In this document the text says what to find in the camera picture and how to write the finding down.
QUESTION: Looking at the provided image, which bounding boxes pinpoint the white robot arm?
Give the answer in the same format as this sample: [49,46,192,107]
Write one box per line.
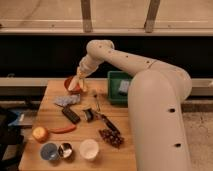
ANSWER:
[77,40,192,171]

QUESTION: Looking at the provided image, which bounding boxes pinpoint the white cup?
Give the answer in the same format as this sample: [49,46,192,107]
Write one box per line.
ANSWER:
[79,139,99,161]

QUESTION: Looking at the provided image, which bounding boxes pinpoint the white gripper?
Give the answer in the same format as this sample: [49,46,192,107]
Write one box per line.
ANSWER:
[76,56,99,92]

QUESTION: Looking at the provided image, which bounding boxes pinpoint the black rectangular block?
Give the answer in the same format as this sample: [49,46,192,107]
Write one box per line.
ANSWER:
[62,107,80,124]

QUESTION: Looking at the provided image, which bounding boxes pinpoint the yellow banana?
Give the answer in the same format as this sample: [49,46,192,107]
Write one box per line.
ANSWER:
[68,76,81,92]

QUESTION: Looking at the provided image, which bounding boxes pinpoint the dark handled knife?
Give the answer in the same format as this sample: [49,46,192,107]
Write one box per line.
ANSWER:
[95,112,120,134]

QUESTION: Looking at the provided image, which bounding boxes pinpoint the red bowl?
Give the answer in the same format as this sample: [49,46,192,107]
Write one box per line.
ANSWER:
[64,76,82,94]

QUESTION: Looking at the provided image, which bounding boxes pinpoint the green plastic tray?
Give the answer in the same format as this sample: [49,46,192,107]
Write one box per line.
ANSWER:
[107,71,132,105]

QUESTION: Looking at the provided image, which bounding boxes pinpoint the grey sponge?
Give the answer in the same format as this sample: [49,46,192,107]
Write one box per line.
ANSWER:
[118,80,130,95]

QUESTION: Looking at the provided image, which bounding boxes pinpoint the small black metal clip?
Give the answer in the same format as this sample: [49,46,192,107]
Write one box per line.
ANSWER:
[84,108,94,122]

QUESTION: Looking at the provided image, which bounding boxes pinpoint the blue cup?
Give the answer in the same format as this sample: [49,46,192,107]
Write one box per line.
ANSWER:
[40,143,59,161]

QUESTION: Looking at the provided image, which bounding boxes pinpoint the black chair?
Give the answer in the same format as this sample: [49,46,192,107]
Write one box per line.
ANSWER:
[0,106,24,171]

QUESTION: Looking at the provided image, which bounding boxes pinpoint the silver fork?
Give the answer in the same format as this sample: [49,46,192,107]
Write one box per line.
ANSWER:
[92,90,101,112]

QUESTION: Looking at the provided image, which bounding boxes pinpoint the bunch of dark grapes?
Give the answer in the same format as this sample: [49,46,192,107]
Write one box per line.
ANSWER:
[99,129,124,148]

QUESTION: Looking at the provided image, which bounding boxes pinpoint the red-yellow apple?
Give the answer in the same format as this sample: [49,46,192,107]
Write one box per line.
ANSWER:
[32,127,48,142]

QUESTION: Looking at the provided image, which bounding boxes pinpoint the crumpled blue-grey cloth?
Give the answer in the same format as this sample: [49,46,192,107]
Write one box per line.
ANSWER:
[54,94,80,107]

